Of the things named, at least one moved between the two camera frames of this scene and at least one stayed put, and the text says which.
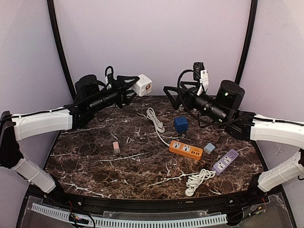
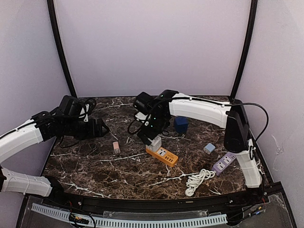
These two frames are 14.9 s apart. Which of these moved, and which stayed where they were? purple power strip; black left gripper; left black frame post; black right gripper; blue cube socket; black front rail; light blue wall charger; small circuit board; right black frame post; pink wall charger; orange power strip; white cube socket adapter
Moved: black left gripper; black right gripper; orange power strip; white cube socket adapter
Stayed: purple power strip; blue cube socket; black front rail; right black frame post; light blue wall charger; small circuit board; pink wall charger; left black frame post
